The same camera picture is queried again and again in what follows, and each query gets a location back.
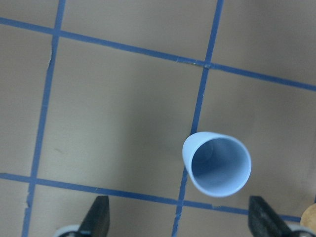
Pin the bamboo chopstick holder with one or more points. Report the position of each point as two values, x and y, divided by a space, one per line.
308 218

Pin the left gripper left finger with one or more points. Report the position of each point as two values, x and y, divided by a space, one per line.
97 221

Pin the blue plastic cup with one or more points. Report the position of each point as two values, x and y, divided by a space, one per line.
218 165

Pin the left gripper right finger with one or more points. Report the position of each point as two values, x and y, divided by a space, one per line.
263 220

